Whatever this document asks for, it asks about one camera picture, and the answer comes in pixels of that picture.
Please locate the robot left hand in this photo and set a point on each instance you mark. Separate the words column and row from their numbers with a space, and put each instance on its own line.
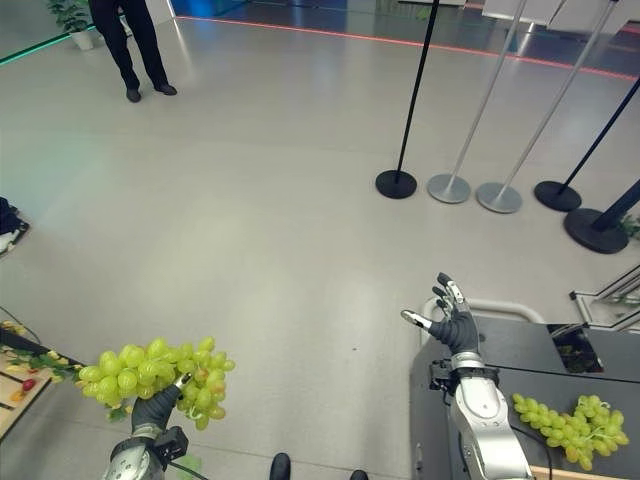
column 152, row 407

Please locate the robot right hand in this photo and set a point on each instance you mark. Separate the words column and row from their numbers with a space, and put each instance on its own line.
column 457, row 330

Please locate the green grape bunch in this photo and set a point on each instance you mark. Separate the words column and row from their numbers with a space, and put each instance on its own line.
column 575, row 430
column 150, row 370

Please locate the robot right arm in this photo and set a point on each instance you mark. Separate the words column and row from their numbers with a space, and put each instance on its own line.
column 487, row 425

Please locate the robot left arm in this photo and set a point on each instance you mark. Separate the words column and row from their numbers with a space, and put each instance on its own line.
column 131, row 460

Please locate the wooden basket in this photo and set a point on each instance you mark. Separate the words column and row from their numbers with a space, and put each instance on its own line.
column 590, row 474

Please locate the black cart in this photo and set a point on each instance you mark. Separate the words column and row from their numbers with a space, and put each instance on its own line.
column 530, row 345

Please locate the artificial leaf garland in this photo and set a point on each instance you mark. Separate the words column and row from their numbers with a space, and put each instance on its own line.
column 47, row 362

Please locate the small red fruit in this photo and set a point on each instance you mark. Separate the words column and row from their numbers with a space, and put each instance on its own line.
column 29, row 384

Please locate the wooden crate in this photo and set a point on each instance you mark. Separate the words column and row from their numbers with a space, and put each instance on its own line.
column 15, row 400

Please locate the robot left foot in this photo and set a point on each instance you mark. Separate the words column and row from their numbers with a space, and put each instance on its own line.
column 280, row 467

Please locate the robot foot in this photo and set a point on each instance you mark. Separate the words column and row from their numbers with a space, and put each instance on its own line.
column 280, row 467
column 358, row 475

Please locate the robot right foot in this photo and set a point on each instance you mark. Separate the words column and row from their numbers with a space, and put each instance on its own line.
column 358, row 475

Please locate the black bag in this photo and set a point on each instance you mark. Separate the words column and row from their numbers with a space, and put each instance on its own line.
column 9, row 220

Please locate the white display board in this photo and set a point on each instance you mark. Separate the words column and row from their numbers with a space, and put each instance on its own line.
column 555, row 12

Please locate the person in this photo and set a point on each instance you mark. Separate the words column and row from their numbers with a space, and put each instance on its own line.
column 131, row 45

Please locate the potted green plant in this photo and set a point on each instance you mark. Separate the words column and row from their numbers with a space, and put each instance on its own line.
column 75, row 20

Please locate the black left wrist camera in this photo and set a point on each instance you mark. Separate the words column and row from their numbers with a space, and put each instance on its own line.
column 172, row 445

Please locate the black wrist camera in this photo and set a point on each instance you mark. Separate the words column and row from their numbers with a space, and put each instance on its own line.
column 172, row 445
column 440, row 375

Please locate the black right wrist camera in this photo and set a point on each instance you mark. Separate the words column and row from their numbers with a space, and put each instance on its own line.
column 440, row 375

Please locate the metal frame rack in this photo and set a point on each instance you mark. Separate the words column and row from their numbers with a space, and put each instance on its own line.
column 607, row 295

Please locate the black stanchion post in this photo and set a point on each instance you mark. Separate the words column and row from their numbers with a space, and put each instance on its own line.
column 597, row 232
column 590, row 150
column 412, row 110

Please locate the silver stanchion post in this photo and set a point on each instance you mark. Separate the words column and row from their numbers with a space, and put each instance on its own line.
column 545, row 110
column 480, row 105

